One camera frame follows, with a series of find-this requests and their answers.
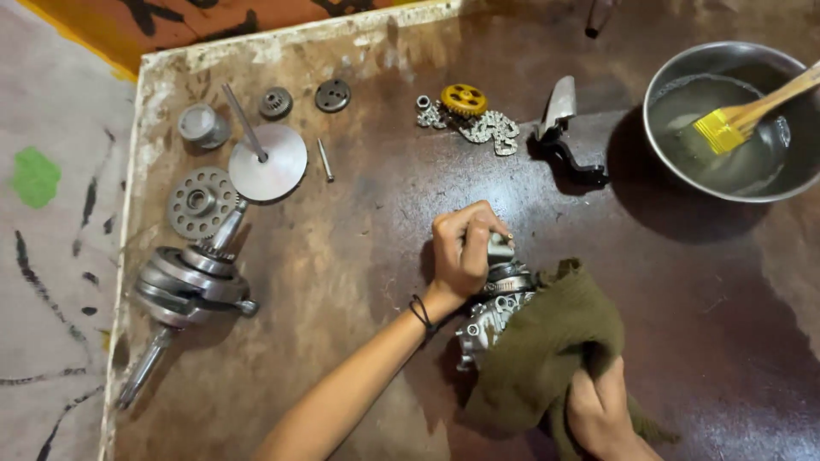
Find yellow sprocket gear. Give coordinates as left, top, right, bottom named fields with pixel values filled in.
left=439, top=83, right=489, bottom=119

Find olive green cloth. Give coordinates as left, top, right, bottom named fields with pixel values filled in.
left=466, top=258, right=680, bottom=461

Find thin steel pin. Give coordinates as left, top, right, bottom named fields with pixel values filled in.
left=316, top=137, right=336, bottom=184

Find person's left hand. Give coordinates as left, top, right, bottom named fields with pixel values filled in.
left=426, top=200, right=515, bottom=306

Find dark round steel plate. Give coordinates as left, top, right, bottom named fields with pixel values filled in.
left=314, top=78, right=352, bottom=114

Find black wrist band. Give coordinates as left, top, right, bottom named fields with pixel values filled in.
left=409, top=294, right=440, bottom=336

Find metal and black chain guide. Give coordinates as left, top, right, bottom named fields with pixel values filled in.
left=533, top=76, right=609, bottom=188

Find steel crankshaft assembly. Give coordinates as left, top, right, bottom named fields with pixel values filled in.
left=115, top=197, right=260, bottom=411

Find steel bowl with liquid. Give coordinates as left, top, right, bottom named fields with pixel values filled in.
left=642, top=41, right=820, bottom=204

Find dark metal tool tip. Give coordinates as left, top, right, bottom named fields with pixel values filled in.
left=584, top=0, right=617, bottom=39

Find grey metal engine part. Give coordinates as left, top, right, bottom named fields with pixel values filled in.
left=455, top=233, right=538, bottom=373

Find round perforated steel gear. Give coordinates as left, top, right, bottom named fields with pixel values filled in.
left=167, top=167, right=240, bottom=242

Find silver timing chain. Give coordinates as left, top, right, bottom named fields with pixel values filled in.
left=416, top=101, right=521, bottom=157

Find large steel valve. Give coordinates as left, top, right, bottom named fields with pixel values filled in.
left=221, top=82, right=309, bottom=204

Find small toothed steel gear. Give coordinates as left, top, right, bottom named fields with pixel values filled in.
left=258, top=87, right=294, bottom=120

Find yellow bristle wooden brush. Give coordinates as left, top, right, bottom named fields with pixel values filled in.
left=693, top=60, right=820, bottom=155

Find person's right hand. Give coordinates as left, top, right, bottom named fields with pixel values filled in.
left=566, top=356, right=635, bottom=450

